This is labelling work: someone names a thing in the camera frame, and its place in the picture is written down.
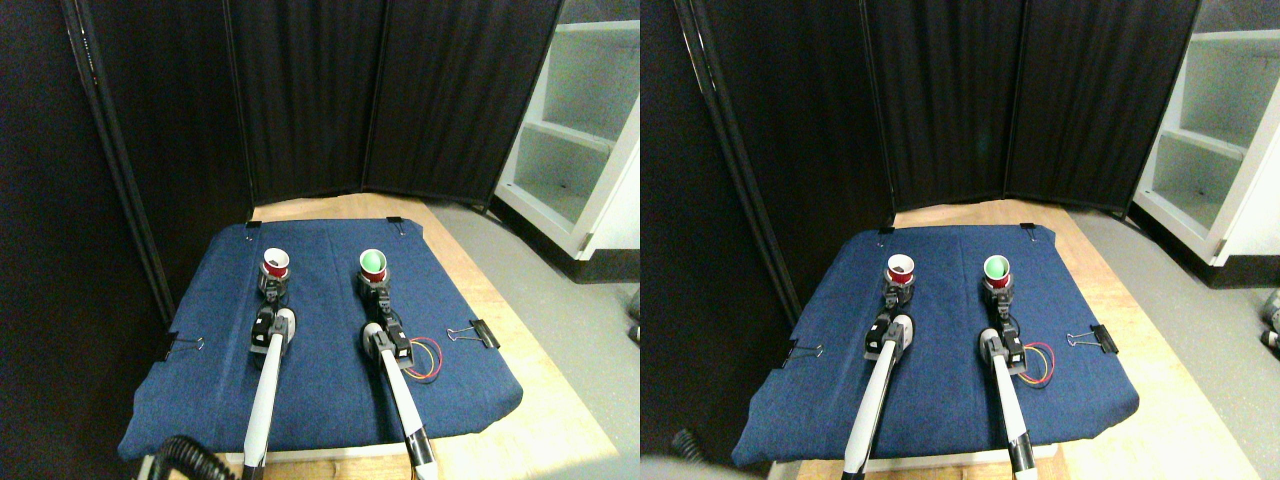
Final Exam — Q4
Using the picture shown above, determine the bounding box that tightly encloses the black curtain stand pole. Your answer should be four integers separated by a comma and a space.
62, 0, 173, 323
675, 0, 803, 323

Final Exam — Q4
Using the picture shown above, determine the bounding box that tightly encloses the white shelf unit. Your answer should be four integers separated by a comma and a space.
1132, 30, 1280, 269
492, 20, 640, 263

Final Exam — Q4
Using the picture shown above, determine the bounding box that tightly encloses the black ribbed hose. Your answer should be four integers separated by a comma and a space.
150, 436, 237, 480
670, 428, 714, 467

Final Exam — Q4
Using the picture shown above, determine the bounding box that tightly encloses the dark blue cloth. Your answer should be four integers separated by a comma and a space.
732, 222, 1141, 468
118, 215, 523, 461

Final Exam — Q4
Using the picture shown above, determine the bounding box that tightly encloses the red wire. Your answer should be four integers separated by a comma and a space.
1020, 342, 1056, 388
408, 338, 443, 384

